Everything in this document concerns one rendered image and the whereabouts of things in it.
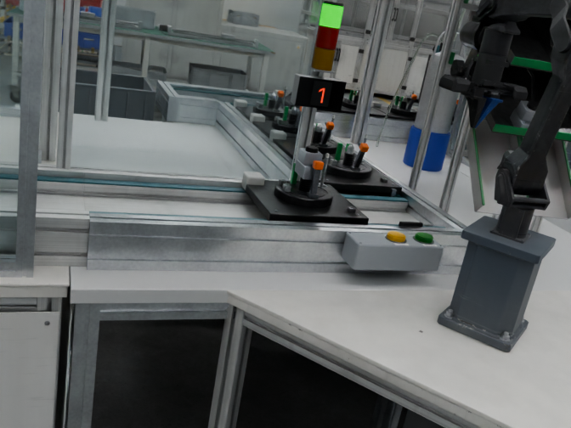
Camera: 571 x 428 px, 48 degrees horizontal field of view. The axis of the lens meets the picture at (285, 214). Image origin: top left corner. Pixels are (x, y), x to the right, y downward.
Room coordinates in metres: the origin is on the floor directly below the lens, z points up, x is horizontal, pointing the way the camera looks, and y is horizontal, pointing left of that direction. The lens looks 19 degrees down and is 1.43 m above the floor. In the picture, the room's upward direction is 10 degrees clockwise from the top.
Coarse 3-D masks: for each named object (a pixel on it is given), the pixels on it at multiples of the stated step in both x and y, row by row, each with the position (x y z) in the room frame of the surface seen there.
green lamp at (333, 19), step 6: (324, 6) 1.56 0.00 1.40; (330, 6) 1.55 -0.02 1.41; (336, 6) 1.56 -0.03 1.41; (324, 12) 1.56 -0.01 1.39; (330, 12) 1.55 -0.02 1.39; (336, 12) 1.56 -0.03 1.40; (324, 18) 1.56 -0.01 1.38; (330, 18) 1.55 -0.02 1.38; (336, 18) 1.56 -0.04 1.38; (324, 24) 1.56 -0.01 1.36; (330, 24) 1.55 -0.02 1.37; (336, 24) 1.56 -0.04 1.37
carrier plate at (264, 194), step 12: (252, 192) 1.43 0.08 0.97; (264, 192) 1.44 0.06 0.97; (336, 192) 1.55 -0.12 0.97; (264, 204) 1.36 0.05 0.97; (276, 204) 1.37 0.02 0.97; (288, 204) 1.39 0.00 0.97; (336, 204) 1.45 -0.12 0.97; (348, 204) 1.47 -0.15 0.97; (264, 216) 1.33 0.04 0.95; (276, 216) 1.31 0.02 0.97; (288, 216) 1.32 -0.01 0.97; (300, 216) 1.33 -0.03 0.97; (312, 216) 1.34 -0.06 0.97; (324, 216) 1.35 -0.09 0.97; (336, 216) 1.36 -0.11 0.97; (348, 216) 1.38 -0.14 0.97; (360, 216) 1.39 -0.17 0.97
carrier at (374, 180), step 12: (348, 144) 1.82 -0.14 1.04; (336, 156) 1.81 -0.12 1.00; (348, 156) 1.76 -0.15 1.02; (336, 168) 1.72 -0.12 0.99; (348, 168) 1.73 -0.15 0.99; (360, 168) 1.76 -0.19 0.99; (372, 168) 1.87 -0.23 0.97; (324, 180) 1.64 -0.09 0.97; (336, 180) 1.66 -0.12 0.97; (348, 180) 1.68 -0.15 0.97; (360, 180) 1.71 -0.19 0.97; (372, 180) 1.73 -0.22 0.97; (384, 192) 1.69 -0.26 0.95; (396, 192) 1.70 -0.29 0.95
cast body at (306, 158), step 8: (304, 152) 1.44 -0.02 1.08; (312, 152) 1.44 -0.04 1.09; (304, 160) 1.43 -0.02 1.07; (312, 160) 1.44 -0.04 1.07; (296, 168) 1.47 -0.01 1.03; (304, 168) 1.42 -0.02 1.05; (312, 168) 1.42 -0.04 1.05; (304, 176) 1.42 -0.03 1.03; (312, 176) 1.43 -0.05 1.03; (320, 176) 1.43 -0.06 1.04
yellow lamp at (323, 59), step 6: (318, 48) 1.56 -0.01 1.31; (324, 48) 1.56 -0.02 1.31; (318, 54) 1.56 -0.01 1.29; (324, 54) 1.55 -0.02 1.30; (330, 54) 1.56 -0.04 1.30; (318, 60) 1.56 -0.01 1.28; (324, 60) 1.55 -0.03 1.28; (330, 60) 1.56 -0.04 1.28; (312, 66) 1.57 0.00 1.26; (318, 66) 1.56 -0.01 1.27; (324, 66) 1.55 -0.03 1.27; (330, 66) 1.56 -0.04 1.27
